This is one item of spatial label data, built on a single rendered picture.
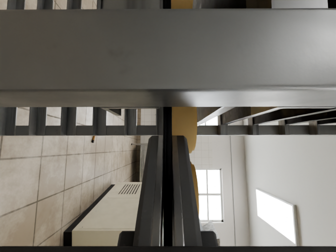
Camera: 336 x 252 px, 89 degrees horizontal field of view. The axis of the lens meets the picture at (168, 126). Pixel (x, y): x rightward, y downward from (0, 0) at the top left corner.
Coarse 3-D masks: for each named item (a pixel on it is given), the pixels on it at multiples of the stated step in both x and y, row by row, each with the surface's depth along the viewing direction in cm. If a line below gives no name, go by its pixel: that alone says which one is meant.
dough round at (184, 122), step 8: (176, 112) 12; (184, 112) 12; (192, 112) 12; (176, 120) 12; (184, 120) 12; (192, 120) 12; (176, 128) 12; (184, 128) 12; (192, 128) 12; (192, 136) 12; (192, 144) 12
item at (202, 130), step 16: (16, 128) 51; (48, 128) 51; (80, 128) 51; (112, 128) 51; (144, 128) 51; (208, 128) 51; (240, 128) 51; (272, 128) 51; (304, 128) 51; (320, 128) 51
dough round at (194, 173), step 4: (192, 164) 14; (192, 168) 12; (192, 172) 12; (192, 176) 12; (196, 176) 12; (196, 180) 12; (196, 184) 12; (196, 188) 12; (196, 192) 11; (196, 196) 11; (196, 200) 11
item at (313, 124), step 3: (309, 123) 50; (312, 123) 49; (315, 123) 48; (309, 126) 50; (312, 126) 49; (315, 126) 48; (318, 126) 50; (309, 129) 50; (312, 129) 49; (315, 129) 48; (318, 129) 50; (309, 132) 50; (312, 132) 49; (315, 132) 48; (318, 132) 50
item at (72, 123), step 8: (72, 0) 54; (80, 0) 54; (72, 8) 54; (80, 8) 54; (64, 112) 50; (72, 112) 51; (64, 120) 50; (72, 120) 51; (64, 128) 50; (72, 128) 51
